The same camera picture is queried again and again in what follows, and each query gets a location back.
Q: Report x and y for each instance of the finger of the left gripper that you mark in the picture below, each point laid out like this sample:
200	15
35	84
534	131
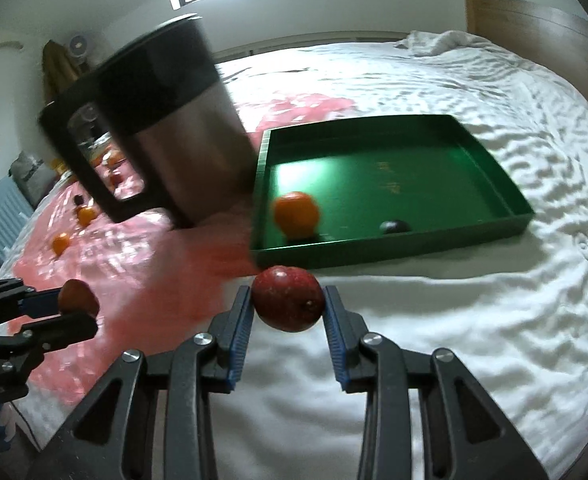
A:
18	299
47	335

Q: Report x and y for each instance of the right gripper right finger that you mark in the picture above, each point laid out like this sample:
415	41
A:
465	434

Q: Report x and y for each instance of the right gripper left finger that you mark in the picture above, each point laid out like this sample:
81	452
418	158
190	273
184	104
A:
110	435

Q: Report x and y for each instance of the small red apple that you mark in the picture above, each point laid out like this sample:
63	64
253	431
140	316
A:
77	296

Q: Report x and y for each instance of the small orange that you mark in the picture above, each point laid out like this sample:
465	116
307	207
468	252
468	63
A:
85	215
60	243

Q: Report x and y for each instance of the pink plastic sheet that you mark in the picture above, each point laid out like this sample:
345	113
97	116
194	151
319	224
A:
156	285

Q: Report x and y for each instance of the white bed sheet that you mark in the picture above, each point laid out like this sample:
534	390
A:
516	311

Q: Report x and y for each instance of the dark plum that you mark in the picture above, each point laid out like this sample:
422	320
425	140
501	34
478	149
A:
394	227

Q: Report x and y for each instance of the black steel trash bin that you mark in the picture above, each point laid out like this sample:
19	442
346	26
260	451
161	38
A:
170	114

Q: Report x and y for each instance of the green tray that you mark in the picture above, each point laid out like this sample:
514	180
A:
427	170

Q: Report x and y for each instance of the large orange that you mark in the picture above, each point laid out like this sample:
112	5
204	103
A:
296	214

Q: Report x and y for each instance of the wooden headboard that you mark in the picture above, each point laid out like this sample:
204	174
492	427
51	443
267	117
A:
547	36

